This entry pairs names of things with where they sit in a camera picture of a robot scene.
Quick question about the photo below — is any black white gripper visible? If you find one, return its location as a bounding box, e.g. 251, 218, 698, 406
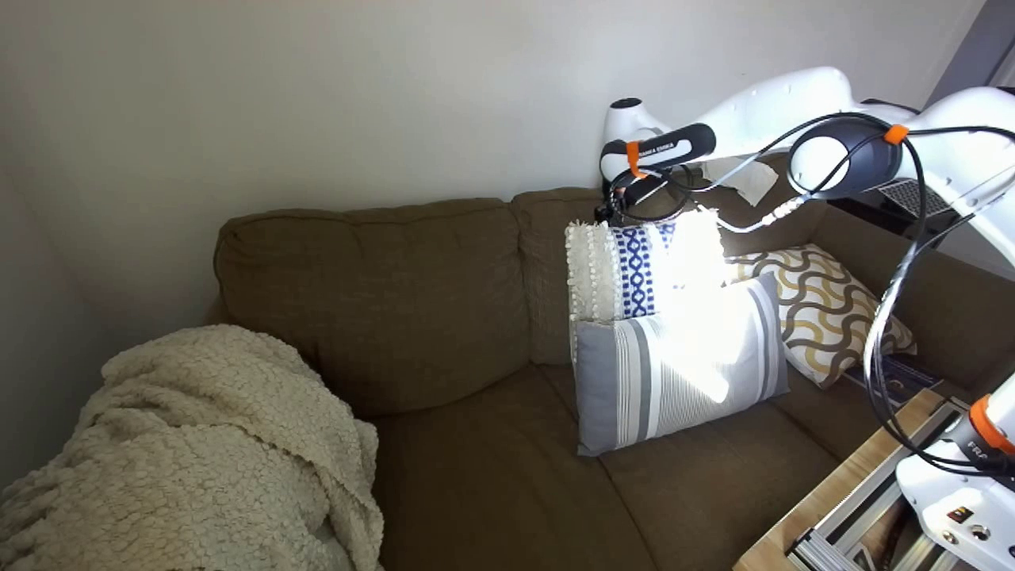
599, 97, 717, 222

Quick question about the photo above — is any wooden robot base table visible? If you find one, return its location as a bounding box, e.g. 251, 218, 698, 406
732, 429, 931, 571

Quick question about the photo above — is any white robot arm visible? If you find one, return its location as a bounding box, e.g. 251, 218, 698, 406
599, 67, 1015, 259

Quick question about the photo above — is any white and blue pillow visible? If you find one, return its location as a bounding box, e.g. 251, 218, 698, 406
563, 210, 727, 320

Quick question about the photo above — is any grey white striped pillow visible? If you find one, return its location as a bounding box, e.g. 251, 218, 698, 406
575, 276, 787, 456

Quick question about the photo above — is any wavy yellow brown pillow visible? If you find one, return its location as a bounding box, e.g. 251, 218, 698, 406
728, 244, 879, 388

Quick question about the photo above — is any brown fabric sofa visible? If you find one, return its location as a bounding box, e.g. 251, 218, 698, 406
205, 170, 1015, 571

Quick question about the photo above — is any cream knit blanket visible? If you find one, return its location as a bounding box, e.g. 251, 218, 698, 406
0, 327, 383, 571

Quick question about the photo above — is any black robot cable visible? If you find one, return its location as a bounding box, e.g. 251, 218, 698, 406
599, 112, 1015, 482

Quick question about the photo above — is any aluminium extrusion frame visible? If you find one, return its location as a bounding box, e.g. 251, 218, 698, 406
784, 398, 1001, 571

